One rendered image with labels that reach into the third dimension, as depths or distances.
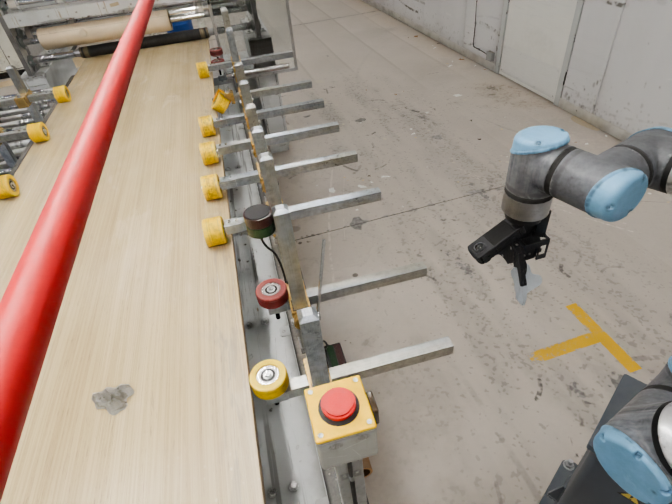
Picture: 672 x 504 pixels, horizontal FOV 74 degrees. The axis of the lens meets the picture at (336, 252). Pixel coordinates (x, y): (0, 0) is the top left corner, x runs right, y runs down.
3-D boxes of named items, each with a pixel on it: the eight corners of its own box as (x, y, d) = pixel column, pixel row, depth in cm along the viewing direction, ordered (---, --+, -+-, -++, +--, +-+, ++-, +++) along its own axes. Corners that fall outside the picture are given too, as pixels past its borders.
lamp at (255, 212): (286, 274, 109) (269, 201, 95) (289, 290, 105) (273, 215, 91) (262, 280, 108) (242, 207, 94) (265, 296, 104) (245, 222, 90)
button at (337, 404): (351, 390, 54) (350, 382, 52) (360, 419, 51) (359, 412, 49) (318, 399, 53) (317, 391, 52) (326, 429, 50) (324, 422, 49)
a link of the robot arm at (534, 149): (551, 150, 73) (502, 131, 80) (536, 212, 81) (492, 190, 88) (586, 132, 77) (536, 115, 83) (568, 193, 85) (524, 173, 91)
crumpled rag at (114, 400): (141, 388, 94) (136, 382, 92) (119, 417, 89) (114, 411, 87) (107, 378, 96) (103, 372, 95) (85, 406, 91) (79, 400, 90)
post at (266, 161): (297, 283, 145) (270, 149, 114) (299, 291, 142) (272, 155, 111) (287, 286, 144) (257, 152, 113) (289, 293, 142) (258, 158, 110)
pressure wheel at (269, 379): (272, 382, 104) (262, 352, 97) (301, 395, 101) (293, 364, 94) (252, 411, 99) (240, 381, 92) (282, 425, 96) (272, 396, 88)
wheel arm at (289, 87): (311, 85, 211) (310, 79, 209) (312, 87, 208) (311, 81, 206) (234, 99, 206) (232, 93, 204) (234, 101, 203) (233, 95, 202)
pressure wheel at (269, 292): (290, 303, 123) (283, 273, 115) (295, 325, 117) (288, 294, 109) (261, 310, 122) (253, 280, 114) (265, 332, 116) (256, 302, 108)
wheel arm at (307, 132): (337, 128, 173) (336, 119, 171) (339, 132, 171) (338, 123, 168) (208, 153, 167) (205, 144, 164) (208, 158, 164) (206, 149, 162)
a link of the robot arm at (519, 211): (522, 209, 82) (493, 183, 90) (517, 229, 86) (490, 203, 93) (564, 197, 84) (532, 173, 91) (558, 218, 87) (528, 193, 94)
